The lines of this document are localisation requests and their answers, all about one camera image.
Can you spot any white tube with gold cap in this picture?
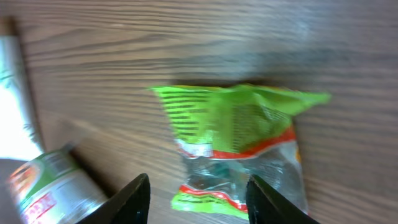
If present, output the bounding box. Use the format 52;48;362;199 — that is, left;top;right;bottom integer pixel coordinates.
1;34;44;161

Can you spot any cup noodles container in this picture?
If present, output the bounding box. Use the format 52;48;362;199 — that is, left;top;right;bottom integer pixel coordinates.
6;143;108;224

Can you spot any colourful candy bag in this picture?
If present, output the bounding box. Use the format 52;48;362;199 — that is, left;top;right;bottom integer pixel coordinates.
154;85;330;219

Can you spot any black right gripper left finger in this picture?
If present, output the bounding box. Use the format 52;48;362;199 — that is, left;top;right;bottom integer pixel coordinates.
78;173;150;224

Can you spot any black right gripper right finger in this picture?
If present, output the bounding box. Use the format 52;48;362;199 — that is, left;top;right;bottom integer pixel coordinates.
246;175;319;224

